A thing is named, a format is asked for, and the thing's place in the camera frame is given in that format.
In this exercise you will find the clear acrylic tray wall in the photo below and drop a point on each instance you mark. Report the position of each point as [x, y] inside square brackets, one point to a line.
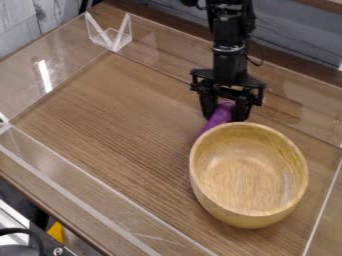
[118, 226]

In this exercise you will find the purple toy eggplant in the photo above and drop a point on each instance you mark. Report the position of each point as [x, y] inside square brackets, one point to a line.
[221, 116]

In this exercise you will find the clear acrylic corner bracket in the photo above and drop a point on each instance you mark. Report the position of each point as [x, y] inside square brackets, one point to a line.
[113, 39]

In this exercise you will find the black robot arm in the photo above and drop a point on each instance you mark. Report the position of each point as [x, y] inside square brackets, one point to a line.
[231, 22]

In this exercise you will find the yellow black device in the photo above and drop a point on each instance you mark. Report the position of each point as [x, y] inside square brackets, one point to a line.
[58, 232]

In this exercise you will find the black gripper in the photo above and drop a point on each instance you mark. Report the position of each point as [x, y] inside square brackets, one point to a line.
[229, 81]

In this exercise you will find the light wooden bowl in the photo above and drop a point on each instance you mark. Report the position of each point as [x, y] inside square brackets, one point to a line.
[249, 174]

